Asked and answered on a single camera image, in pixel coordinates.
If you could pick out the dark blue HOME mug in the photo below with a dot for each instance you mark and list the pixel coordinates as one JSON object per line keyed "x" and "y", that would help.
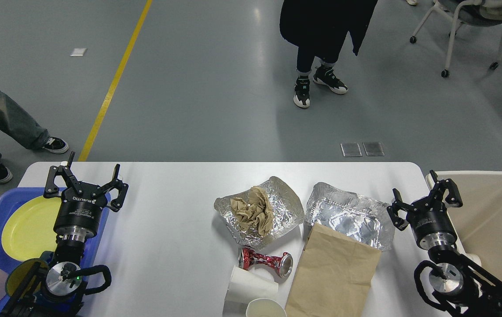
{"x": 25, "y": 282}

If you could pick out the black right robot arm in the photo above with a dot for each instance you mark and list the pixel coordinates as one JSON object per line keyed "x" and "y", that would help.
{"x": 448, "y": 281}

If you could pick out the white paper on floor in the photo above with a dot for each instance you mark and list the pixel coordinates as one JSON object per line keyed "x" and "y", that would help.
{"x": 78, "y": 52}

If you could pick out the brown paper bag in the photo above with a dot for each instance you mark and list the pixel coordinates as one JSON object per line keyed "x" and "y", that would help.
{"x": 333, "y": 276}

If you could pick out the crushed red can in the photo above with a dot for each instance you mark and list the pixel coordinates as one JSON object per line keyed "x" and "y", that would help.
{"x": 282, "y": 266}

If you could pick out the left floor socket plate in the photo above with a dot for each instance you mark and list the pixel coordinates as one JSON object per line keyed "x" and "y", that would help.
{"x": 351, "y": 149}

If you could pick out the beige plastic bin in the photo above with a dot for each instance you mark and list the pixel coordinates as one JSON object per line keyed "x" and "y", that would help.
{"x": 478, "y": 222}

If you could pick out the crumpled brown paper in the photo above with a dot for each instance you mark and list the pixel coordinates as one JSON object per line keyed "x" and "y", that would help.
{"x": 254, "y": 213}

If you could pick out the floor socket plate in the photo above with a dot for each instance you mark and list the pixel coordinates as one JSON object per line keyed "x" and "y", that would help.
{"x": 373, "y": 148}
{"x": 351, "y": 149}

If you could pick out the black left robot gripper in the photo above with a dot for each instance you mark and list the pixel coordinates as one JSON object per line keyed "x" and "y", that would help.
{"x": 79, "y": 213}

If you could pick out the foil tray with paper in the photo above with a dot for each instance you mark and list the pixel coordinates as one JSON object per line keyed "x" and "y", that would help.
{"x": 287, "y": 209}

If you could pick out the white paper cup lying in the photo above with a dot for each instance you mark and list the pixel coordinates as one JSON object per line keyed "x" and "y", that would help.
{"x": 244, "y": 287}

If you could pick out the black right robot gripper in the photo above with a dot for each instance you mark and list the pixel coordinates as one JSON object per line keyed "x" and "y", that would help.
{"x": 429, "y": 220}

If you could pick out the yellow plastic plate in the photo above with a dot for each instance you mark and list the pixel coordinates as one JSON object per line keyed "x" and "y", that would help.
{"x": 29, "y": 231}

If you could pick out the blue plastic tray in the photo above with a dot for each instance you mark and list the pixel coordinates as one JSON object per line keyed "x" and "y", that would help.
{"x": 15, "y": 198}

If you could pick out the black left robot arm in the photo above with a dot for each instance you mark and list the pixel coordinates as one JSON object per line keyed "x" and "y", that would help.
{"x": 55, "y": 284}

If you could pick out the empty foil tray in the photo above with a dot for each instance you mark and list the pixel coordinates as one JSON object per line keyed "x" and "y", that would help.
{"x": 357, "y": 216}

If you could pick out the right floor socket plate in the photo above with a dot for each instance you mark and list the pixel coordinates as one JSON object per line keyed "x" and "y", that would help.
{"x": 373, "y": 148}

